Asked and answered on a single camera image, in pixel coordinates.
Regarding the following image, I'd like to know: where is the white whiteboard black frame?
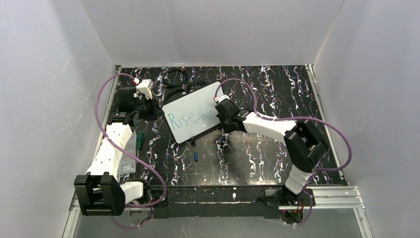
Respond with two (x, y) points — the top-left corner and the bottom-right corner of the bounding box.
(161, 81), (224, 144)

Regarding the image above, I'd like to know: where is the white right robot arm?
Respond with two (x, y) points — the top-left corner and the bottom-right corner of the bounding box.
(214, 95), (329, 197)

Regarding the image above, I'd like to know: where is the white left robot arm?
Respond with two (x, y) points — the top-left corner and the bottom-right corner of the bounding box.
(74, 85), (159, 216)

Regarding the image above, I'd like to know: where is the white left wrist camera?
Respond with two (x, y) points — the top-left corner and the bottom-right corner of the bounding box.
(133, 78), (154, 100)

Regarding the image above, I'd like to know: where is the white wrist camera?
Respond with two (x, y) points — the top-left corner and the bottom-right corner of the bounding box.
(215, 95), (230, 103)
(133, 78), (154, 100)

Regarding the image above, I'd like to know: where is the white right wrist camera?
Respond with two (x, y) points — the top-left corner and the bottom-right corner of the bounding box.
(215, 95), (230, 103)

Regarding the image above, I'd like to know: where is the green handled screwdriver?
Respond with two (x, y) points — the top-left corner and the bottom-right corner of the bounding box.
(136, 131), (145, 159)

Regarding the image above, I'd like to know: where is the black coiled cable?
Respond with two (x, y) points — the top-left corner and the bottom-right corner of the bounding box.
(163, 67), (189, 88)

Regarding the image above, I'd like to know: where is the aluminium table edge rail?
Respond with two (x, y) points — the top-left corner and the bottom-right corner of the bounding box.
(305, 64), (341, 167)

